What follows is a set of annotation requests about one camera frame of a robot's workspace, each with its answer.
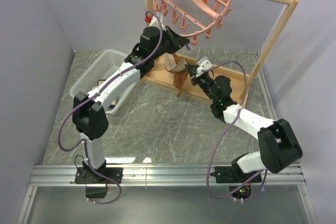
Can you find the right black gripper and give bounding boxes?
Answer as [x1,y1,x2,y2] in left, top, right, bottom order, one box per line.
[186,63,218,103]

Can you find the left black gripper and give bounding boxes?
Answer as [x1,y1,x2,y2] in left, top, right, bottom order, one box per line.
[152,26,188,60]

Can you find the brown boxer underwear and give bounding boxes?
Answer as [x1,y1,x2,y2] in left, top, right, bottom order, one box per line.
[163,53,189,98]

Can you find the pink round clip hanger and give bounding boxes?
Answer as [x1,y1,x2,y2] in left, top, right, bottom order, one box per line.
[153,0,232,46]

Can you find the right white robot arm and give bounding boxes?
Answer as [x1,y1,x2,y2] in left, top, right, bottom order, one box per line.
[186,60,303,183]

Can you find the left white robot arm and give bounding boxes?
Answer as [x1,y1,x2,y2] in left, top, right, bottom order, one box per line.
[72,27,190,184]

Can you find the wooden hanging rack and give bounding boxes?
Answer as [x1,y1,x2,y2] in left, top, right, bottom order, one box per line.
[135,0,300,104]

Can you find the white plastic laundry basket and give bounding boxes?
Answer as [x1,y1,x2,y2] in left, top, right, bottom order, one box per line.
[69,49,132,115]

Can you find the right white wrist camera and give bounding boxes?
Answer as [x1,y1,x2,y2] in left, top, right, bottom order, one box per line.
[196,57,212,77]

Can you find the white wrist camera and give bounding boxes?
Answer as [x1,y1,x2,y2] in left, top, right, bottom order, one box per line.
[144,12,166,30]
[196,57,212,77]

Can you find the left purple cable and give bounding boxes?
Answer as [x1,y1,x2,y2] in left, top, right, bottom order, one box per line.
[57,10,165,205]

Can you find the purple cable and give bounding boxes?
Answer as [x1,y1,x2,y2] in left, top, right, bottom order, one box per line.
[207,61,268,200]
[57,10,165,205]

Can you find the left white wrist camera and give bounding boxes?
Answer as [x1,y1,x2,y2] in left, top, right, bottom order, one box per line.
[144,12,166,30]

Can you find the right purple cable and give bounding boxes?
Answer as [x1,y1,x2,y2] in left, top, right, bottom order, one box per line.
[207,61,268,200]

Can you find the aluminium mounting rail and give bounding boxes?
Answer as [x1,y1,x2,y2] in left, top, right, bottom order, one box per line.
[17,164,318,223]

